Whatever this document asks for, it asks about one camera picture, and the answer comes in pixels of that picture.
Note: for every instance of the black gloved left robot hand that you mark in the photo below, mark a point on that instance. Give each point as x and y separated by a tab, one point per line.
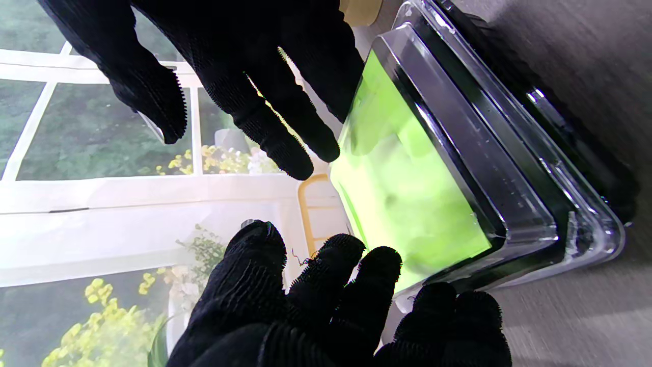
316	316

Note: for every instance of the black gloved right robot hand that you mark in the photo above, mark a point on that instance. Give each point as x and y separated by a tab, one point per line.
254	46

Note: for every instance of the clear lid with green paper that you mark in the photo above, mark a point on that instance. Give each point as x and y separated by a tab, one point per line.
407	178

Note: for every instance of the black plastic ridged tray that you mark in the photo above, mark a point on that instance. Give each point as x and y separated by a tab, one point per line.
586	137

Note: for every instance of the tan kraft paper bowl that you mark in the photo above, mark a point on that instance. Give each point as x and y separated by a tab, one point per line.
361	11

